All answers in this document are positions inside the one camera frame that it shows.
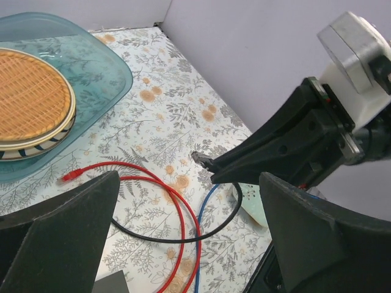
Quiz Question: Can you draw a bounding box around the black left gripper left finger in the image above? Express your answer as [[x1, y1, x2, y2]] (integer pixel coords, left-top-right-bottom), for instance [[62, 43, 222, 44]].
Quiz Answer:
[[1, 171, 120, 292]]

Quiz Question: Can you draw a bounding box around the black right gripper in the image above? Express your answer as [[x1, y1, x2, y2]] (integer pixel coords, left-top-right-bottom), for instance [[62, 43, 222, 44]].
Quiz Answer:
[[211, 78, 364, 186]]

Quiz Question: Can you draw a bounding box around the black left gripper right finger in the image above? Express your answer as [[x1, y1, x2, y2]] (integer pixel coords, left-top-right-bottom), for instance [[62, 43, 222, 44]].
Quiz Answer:
[[260, 173, 390, 292]]

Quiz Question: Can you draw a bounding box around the black network switch box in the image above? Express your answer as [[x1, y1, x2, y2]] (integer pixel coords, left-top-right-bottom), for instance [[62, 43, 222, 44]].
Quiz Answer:
[[92, 270, 129, 293]]

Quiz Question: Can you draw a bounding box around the long red ethernet cable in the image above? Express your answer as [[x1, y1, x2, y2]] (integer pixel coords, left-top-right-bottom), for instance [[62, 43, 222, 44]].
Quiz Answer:
[[56, 162, 202, 293]]

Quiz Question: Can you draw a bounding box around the black ethernet cable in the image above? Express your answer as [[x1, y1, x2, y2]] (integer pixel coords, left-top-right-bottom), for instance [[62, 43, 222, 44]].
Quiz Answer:
[[110, 151, 244, 244]]

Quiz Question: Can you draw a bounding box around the blue ethernet cable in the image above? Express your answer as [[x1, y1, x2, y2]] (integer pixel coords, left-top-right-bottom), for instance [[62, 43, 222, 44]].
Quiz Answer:
[[194, 183, 221, 293]]

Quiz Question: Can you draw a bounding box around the short red ethernet cable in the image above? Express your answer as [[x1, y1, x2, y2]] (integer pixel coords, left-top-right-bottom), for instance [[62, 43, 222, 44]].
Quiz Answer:
[[119, 175, 187, 293]]

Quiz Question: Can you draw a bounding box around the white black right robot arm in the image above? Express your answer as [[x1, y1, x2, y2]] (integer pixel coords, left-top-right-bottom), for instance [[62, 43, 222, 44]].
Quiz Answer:
[[192, 78, 390, 189]]

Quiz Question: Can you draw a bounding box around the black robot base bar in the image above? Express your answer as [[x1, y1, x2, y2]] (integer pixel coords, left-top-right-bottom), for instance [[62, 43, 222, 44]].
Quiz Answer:
[[243, 242, 287, 293]]

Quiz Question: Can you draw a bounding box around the light green square plate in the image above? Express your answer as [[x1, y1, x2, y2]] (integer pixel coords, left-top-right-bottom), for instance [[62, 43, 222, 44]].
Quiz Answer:
[[239, 183, 268, 228]]

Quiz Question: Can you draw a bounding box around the floral patterned table mat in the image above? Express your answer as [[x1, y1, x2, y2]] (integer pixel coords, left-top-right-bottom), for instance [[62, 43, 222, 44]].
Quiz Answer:
[[1, 27, 270, 292]]

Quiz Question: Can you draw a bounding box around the orange woven round coaster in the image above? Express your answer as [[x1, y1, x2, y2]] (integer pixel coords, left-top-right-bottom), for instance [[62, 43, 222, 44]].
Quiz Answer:
[[1, 48, 76, 143]]

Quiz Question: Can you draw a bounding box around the teal plastic container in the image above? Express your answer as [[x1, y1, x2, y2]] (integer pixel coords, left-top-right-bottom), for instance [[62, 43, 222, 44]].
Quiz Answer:
[[1, 12, 133, 183]]

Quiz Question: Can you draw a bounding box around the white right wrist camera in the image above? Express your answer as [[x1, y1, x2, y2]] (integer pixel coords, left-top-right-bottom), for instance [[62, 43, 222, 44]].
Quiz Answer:
[[318, 12, 390, 132]]

